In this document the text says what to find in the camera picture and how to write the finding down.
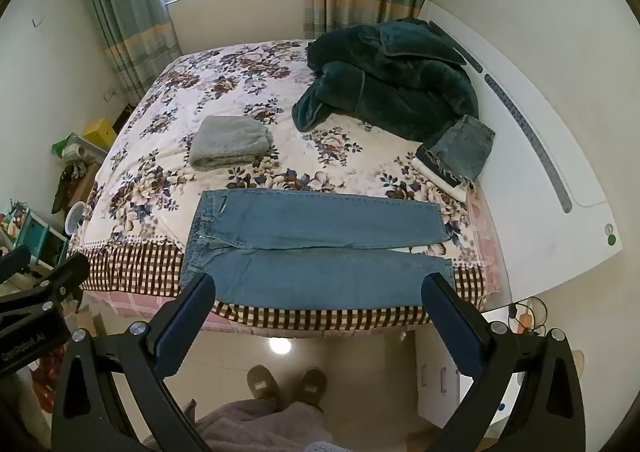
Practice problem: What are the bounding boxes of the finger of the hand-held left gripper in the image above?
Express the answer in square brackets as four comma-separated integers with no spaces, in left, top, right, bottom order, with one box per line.
[0,244,32,279]
[0,252,91,328]

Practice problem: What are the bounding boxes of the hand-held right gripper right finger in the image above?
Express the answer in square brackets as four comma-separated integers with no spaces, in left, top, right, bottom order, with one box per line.
[421,273,587,452]

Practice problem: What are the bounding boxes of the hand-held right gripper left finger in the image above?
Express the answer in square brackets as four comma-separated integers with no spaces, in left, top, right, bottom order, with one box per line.
[50,273,217,452]

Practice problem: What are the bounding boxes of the blue denim pants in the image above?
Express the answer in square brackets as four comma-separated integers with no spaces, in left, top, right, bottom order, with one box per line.
[180,189,456,307]

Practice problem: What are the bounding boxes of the teal shelf rack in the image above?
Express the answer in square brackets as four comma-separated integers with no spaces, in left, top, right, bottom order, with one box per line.
[0,202,69,294]

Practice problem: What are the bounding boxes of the dark red cloth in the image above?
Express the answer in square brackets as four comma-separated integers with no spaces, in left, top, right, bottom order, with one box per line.
[29,351,67,414]

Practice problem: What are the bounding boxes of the white nightstand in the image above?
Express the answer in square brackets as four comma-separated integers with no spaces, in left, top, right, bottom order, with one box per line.
[414,322,532,435]

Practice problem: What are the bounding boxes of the brown slipper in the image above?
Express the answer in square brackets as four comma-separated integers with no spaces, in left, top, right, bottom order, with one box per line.
[295,368,329,414]
[247,366,282,409]

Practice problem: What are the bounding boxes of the wooden side table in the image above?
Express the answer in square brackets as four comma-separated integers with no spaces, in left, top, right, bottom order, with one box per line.
[52,159,101,219]

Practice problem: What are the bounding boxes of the white headboard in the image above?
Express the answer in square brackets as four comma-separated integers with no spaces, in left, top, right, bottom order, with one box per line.
[417,0,623,304]

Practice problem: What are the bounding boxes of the clear plastic container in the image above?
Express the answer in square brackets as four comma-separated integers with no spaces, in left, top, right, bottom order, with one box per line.
[60,132,108,167]

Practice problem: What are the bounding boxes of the white folded cloth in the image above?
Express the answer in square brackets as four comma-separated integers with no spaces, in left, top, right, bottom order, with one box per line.
[411,157,471,203]

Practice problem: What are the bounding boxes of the yellow box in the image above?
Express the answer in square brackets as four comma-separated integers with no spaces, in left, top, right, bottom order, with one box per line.
[82,118,118,149]

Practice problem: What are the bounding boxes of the dark folded cloth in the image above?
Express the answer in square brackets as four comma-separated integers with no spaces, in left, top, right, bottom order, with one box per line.
[416,144,461,180]

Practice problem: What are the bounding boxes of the black bedside stand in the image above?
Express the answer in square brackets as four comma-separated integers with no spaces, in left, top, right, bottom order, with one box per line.
[112,104,134,134]

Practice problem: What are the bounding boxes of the folded faded denim garment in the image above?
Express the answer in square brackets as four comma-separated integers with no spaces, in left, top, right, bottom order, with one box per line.
[429,114,496,181]

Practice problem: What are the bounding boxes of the gray folded towel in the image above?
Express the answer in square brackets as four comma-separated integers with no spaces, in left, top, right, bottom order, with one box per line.
[189,115,275,171]

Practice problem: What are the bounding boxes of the dark green fleece blanket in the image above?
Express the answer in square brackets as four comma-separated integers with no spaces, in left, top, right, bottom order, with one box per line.
[291,18,480,143]

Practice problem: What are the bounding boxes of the floral blanket with checkered border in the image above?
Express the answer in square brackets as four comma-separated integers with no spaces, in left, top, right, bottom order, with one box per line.
[67,39,501,333]

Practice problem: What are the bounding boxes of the tangled cables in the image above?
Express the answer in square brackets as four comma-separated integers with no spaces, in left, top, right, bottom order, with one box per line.
[507,296,547,335]

